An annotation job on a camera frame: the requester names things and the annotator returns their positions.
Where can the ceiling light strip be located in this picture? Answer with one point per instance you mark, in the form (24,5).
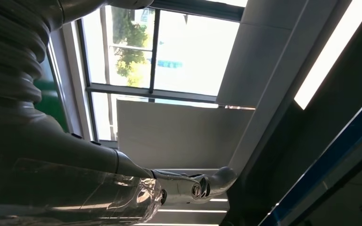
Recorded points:
(331,53)

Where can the black inbound scanner machine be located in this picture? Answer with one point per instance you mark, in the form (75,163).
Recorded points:
(356,187)

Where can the green conveyor belt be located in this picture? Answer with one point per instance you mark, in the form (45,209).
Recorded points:
(53,106)

